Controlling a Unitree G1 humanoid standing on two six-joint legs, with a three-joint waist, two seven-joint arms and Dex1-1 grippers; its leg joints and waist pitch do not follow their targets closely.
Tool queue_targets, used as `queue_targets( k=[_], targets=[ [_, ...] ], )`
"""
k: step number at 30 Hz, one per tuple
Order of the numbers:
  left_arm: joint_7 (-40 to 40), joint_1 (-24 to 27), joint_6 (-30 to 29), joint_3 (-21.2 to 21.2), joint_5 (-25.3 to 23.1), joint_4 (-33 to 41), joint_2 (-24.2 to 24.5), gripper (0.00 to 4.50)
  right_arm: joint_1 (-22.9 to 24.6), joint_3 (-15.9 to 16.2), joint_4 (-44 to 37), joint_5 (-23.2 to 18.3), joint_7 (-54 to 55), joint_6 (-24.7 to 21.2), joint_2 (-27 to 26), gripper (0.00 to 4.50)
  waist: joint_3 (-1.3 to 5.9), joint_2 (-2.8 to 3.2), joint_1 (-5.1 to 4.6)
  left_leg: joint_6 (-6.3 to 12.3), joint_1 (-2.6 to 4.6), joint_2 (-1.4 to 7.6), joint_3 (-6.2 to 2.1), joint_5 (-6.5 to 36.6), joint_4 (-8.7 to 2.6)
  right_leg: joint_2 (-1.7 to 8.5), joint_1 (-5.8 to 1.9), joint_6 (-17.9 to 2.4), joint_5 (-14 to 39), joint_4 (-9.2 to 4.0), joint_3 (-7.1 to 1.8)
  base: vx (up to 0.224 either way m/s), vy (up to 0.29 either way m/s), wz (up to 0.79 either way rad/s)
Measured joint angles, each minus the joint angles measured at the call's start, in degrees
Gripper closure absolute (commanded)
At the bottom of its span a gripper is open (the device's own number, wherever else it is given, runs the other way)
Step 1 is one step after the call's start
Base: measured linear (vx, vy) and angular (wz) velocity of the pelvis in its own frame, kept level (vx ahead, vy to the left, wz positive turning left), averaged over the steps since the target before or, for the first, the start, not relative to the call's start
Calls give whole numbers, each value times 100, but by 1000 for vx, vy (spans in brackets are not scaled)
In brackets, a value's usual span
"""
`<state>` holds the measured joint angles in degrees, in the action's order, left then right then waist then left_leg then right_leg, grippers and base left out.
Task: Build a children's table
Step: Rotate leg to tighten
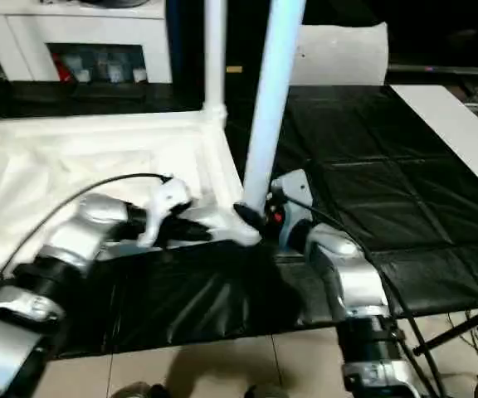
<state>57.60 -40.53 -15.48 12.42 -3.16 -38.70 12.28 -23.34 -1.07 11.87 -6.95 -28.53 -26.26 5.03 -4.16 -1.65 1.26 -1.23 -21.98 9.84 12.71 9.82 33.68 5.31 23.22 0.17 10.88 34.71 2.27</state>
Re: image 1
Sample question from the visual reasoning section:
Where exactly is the white plastic bag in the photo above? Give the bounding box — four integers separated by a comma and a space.
292, 22, 389, 87

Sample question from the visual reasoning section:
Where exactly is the white flat board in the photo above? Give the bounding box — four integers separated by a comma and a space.
390, 84, 478, 206

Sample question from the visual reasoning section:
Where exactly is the black work mat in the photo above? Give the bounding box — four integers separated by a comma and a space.
0, 79, 478, 359

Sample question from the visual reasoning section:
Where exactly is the white plastic table leg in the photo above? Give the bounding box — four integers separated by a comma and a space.
203, 0, 228, 125
241, 0, 308, 218

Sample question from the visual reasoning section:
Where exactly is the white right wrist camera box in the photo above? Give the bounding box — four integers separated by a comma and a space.
270, 170, 314, 226

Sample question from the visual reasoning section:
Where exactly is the white plastic table top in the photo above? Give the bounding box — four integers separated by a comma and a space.
0, 106, 262, 284

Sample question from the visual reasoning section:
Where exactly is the black stand leg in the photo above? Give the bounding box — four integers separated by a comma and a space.
413, 305, 478, 357

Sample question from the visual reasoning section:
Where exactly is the white cabinet with glass doors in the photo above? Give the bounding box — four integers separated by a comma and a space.
0, 0, 175, 85

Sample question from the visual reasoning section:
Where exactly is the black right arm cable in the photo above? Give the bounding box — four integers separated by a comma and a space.
280, 195, 441, 398

